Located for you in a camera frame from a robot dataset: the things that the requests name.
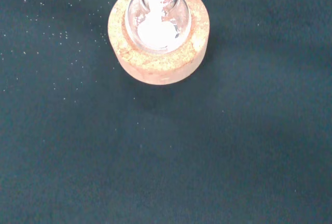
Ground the cork ring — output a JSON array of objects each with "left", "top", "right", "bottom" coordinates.
[{"left": 107, "top": 0, "right": 211, "bottom": 86}]

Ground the black bench cloth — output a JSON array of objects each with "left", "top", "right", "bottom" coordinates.
[{"left": 0, "top": 0, "right": 332, "bottom": 224}]

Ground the glass round-bottom flask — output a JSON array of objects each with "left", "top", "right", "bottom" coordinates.
[{"left": 125, "top": 0, "right": 193, "bottom": 54}]

